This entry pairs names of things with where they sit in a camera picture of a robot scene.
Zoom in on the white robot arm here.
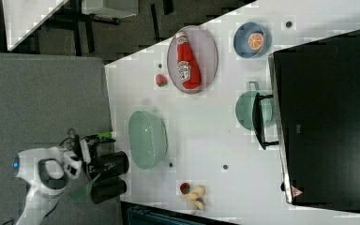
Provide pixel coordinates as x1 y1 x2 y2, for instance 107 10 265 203
13 147 129 225

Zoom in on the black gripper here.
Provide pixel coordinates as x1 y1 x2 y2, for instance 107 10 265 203
90 151 129 204

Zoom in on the grey round plate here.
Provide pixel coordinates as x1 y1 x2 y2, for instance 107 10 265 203
167 25 218 94

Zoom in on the black toaster oven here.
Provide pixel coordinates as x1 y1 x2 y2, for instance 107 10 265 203
253 29 360 213

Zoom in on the orange slice toy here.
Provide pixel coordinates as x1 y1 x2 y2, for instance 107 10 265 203
248 33 264 51

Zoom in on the red ketchup bottle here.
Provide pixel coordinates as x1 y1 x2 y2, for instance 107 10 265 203
175 32 202 89

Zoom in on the blue bowl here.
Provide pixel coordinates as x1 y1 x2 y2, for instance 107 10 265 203
233 22 272 58

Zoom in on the pink strawberry toy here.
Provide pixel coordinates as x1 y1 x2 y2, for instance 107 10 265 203
156 74 168 87

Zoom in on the red strawberry toy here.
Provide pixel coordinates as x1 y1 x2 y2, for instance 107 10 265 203
180 183 190 194

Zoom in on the green mug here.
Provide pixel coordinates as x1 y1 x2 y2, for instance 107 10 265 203
235 82 275 130

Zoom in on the green plastic strainer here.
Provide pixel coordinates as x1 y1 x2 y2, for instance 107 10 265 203
128 111 168 170

